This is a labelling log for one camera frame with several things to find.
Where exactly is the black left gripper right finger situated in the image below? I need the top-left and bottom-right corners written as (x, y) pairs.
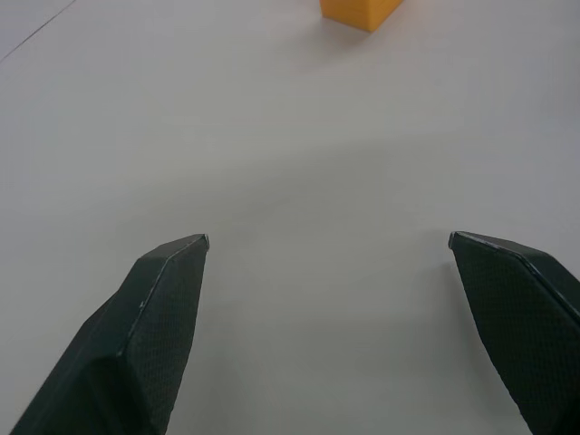
top-left (448, 230), bottom-right (580, 435)

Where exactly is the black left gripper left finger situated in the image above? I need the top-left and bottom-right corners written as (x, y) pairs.
top-left (8, 233), bottom-right (210, 435)

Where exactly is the yellow block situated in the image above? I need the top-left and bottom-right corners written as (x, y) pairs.
top-left (319, 0), bottom-right (405, 34)

